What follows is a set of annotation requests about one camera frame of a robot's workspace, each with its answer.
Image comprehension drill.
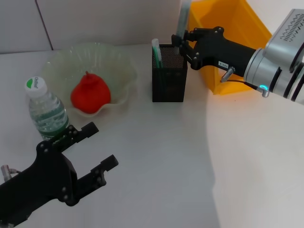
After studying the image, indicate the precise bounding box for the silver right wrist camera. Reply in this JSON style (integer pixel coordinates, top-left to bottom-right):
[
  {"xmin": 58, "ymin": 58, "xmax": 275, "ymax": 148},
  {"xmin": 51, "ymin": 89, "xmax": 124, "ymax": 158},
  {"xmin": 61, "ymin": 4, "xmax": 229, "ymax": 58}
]
[{"xmin": 264, "ymin": 9, "xmax": 304, "ymax": 75}]

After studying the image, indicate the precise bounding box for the grey marker pen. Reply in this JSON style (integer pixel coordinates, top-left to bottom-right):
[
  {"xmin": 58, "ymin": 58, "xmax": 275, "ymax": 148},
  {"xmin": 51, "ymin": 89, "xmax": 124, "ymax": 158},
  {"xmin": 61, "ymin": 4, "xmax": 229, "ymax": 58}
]
[{"xmin": 174, "ymin": 0, "xmax": 192, "ymax": 54}]

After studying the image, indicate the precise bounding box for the red pear-shaped toy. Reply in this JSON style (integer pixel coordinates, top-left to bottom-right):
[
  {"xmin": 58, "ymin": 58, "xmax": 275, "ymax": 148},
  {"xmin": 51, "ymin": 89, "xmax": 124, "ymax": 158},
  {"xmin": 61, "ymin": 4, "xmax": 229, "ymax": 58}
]
[{"xmin": 70, "ymin": 70, "xmax": 112, "ymax": 114}]

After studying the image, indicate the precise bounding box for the right gripper cable with connector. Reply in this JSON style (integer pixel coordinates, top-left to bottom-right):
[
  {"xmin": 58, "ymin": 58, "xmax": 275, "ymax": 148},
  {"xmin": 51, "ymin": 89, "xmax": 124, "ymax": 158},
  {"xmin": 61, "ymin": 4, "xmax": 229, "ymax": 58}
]
[{"xmin": 219, "ymin": 66, "xmax": 271, "ymax": 98}]

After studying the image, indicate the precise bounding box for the left gripper cable with connector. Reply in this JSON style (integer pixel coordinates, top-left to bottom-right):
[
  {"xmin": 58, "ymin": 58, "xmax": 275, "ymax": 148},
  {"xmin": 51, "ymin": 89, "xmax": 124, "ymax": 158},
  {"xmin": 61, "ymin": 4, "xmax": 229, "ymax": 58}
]
[{"xmin": 0, "ymin": 164, "xmax": 22, "ymax": 179}]

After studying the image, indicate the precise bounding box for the clear green-label water bottle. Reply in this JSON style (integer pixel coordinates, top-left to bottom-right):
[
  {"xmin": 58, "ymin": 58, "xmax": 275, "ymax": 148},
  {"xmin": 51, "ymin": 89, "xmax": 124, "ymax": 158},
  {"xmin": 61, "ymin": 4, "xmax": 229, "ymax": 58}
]
[{"xmin": 24, "ymin": 76, "xmax": 70, "ymax": 141}]

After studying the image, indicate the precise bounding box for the gripper cable with connector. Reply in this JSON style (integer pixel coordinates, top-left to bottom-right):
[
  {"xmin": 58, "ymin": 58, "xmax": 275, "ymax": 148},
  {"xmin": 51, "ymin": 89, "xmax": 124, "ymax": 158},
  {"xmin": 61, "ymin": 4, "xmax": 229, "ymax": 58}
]
[
  {"xmin": 0, "ymin": 164, "xmax": 22, "ymax": 179},
  {"xmin": 219, "ymin": 66, "xmax": 271, "ymax": 98}
]

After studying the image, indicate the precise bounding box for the green utility knife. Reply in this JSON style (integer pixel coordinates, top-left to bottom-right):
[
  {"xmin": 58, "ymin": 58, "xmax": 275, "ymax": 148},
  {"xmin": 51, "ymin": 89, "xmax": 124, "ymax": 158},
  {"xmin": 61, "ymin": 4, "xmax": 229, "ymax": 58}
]
[{"xmin": 151, "ymin": 38, "xmax": 167, "ymax": 94}]

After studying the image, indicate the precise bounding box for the black mesh pen holder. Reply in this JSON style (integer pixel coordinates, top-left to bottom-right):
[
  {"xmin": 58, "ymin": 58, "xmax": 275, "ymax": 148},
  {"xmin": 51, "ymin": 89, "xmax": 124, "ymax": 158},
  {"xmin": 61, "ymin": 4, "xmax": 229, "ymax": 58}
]
[{"xmin": 151, "ymin": 44, "xmax": 188, "ymax": 103}]

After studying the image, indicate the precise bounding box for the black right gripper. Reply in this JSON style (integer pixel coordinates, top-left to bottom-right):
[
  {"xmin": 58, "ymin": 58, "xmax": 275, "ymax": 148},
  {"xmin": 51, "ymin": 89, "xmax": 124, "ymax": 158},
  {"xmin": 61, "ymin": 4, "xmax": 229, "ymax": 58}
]
[{"xmin": 171, "ymin": 26, "xmax": 258, "ymax": 78}]

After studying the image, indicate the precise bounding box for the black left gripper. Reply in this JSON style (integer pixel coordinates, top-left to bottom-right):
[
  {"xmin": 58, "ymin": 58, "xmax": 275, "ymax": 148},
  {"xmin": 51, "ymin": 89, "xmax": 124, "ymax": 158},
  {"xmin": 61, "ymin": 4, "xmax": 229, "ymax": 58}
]
[{"xmin": 0, "ymin": 122, "xmax": 119, "ymax": 228}]

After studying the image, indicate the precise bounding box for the yellow plastic bin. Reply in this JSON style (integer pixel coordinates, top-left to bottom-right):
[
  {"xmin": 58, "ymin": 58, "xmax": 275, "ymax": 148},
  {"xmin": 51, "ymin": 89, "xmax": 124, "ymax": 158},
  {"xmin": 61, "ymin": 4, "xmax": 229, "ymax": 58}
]
[{"xmin": 189, "ymin": 0, "xmax": 273, "ymax": 95}]

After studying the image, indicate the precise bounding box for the green glass fruit plate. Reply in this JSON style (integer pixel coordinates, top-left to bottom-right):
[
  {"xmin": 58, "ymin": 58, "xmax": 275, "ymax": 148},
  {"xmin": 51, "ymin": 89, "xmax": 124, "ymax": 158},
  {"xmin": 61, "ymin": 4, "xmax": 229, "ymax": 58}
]
[{"xmin": 41, "ymin": 42, "xmax": 138, "ymax": 118}]

